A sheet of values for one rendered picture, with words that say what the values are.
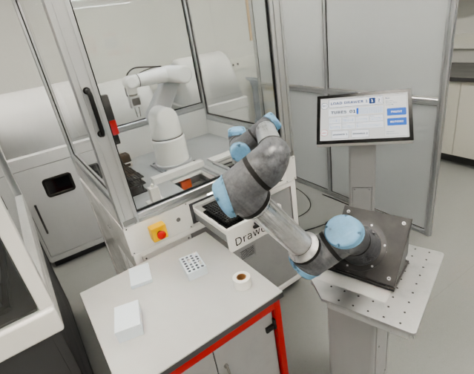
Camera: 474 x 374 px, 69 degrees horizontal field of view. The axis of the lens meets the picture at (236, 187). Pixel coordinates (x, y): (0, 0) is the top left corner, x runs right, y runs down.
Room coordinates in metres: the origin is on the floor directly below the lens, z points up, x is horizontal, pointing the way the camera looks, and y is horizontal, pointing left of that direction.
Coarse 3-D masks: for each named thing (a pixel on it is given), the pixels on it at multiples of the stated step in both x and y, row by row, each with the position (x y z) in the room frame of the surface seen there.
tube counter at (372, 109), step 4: (352, 108) 1.95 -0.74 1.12; (356, 108) 1.94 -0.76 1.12; (360, 108) 1.94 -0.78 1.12; (364, 108) 1.93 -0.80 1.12; (368, 108) 1.92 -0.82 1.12; (372, 108) 1.91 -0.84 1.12; (376, 108) 1.90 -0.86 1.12; (380, 108) 1.89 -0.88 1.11; (352, 112) 1.94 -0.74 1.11; (356, 112) 1.93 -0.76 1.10; (360, 112) 1.92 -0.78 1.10; (364, 112) 1.91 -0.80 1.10; (368, 112) 1.90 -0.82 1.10; (372, 112) 1.89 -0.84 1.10; (376, 112) 1.89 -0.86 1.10; (380, 112) 1.88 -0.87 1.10
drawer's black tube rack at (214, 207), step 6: (210, 204) 1.48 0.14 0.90; (216, 204) 1.47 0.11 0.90; (210, 210) 1.43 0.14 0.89; (216, 210) 1.41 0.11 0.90; (222, 210) 1.40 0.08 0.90; (210, 216) 1.42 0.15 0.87; (216, 216) 1.37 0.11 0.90; (222, 216) 1.36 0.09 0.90; (222, 222) 1.35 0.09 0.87; (234, 222) 1.33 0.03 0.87
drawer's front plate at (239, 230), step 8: (240, 224) 1.21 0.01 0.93; (248, 224) 1.23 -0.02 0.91; (232, 232) 1.19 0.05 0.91; (240, 232) 1.21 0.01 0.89; (248, 232) 1.23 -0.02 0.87; (264, 232) 1.27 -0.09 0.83; (232, 240) 1.18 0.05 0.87; (240, 240) 1.20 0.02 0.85; (248, 240) 1.22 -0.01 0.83; (232, 248) 1.18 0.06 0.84
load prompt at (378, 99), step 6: (372, 96) 1.95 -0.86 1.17; (378, 96) 1.94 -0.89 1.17; (330, 102) 2.03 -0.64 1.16; (336, 102) 2.01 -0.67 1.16; (342, 102) 2.00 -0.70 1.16; (348, 102) 1.98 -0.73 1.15; (354, 102) 1.97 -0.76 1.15; (360, 102) 1.96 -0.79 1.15; (366, 102) 1.94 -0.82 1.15; (372, 102) 1.93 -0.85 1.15; (378, 102) 1.92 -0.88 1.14
